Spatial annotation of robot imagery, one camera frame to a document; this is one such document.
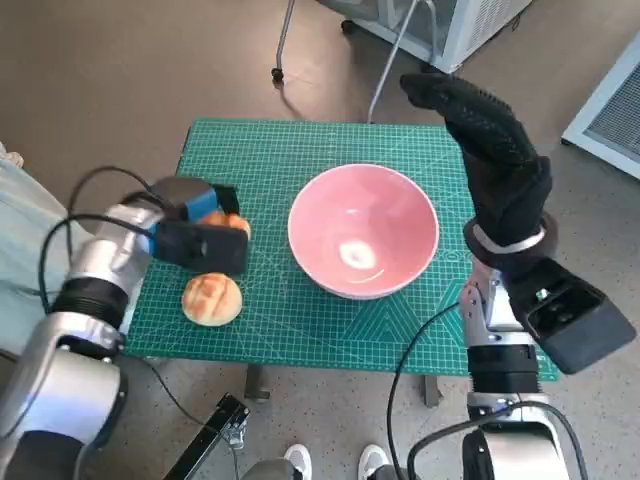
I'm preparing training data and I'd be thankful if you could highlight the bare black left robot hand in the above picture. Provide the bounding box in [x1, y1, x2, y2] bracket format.
[184, 185, 241, 222]

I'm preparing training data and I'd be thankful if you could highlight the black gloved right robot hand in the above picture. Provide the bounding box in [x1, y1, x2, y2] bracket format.
[399, 72, 554, 247]

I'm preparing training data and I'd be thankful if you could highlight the person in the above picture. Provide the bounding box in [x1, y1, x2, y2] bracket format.
[0, 142, 96, 361]

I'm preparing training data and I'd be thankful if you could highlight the black bar with metal clamp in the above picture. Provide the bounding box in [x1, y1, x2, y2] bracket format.
[162, 392, 251, 480]

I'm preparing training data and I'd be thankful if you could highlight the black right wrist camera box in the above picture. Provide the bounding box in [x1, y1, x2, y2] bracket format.
[504, 257, 637, 375]

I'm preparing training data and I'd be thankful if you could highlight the white framed grille panel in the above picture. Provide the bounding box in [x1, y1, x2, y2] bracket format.
[560, 32, 640, 181]

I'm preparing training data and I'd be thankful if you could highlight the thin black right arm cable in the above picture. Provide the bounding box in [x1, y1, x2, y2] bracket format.
[387, 302, 464, 480]

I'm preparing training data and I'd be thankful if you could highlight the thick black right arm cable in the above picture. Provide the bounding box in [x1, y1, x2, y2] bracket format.
[407, 399, 589, 480]

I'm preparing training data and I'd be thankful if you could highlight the white shoe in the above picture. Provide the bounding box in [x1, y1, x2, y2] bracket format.
[283, 443, 314, 480]
[359, 443, 386, 480]

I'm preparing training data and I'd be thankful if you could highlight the green cutting mat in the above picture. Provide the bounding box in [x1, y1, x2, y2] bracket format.
[122, 117, 561, 382]

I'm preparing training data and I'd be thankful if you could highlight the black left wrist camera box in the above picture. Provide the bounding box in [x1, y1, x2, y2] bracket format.
[149, 219, 250, 275]

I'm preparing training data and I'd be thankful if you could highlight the white appliance with grille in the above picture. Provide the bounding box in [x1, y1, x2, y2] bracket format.
[384, 0, 536, 74]

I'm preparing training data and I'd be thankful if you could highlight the long striped toy bread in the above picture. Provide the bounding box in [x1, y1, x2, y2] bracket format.
[199, 210, 250, 232]

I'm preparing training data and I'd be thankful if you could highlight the pink bowl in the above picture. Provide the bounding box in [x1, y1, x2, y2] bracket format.
[287, 163, 441, 300]

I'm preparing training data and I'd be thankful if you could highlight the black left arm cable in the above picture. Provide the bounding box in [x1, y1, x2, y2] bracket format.
[40, 166, 169, 314]

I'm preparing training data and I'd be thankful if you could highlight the round toy bread bun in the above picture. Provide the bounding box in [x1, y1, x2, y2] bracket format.
[181, 272, 244, 328]

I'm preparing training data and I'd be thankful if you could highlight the grey chair with metal legs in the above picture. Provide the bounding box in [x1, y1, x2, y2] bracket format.
[271, 0, 451, 124]

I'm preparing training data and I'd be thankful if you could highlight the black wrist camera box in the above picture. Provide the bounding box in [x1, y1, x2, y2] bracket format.
[504, 257, 637, 375]
[149, 219, 250, 275]

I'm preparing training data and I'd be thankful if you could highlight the grey metal table leg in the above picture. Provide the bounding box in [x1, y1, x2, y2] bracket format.
[423, 374, 444, 409]
[244, 363, 271, 401]

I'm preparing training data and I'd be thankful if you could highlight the thin black floor cable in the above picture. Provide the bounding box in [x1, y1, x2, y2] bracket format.
[134, 357, 211, 427]

